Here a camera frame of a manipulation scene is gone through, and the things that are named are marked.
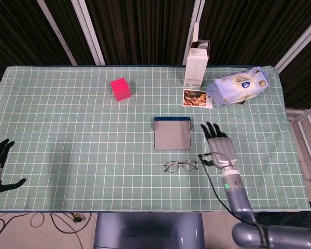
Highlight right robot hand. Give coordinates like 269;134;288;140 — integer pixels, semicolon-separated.
197;121;239;171

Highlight blue glasses case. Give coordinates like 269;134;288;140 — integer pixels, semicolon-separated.
153;116;192;151

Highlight thin-framed eyeglasses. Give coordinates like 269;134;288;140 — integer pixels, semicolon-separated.
163;159;199;174

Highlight picture postcard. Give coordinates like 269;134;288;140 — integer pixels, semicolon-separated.
182;88;214;110

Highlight pale blue snack bag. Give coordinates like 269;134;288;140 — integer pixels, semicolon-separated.
206;66;271;107

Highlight tall white carton box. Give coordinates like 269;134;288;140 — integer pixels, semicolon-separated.
183;22;211;89

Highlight white metal rack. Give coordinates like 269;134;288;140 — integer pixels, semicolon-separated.
285;105;311;183

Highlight green checkered tablecloth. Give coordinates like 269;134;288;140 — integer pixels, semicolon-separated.
0;65;311;213

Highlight blue-grey robot torso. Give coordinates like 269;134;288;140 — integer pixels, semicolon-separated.
93;212;206;249

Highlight pink cube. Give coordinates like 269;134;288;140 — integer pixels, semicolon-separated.
110;77;132;102

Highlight black curtain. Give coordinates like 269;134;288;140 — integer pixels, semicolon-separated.
0;0;311;110

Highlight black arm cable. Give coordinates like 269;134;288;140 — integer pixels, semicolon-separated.
197;152;271;247

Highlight white frame post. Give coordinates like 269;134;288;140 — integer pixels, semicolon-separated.
70;0;106;66
274;19;311;74
36;0;77;66
182;0;206;66

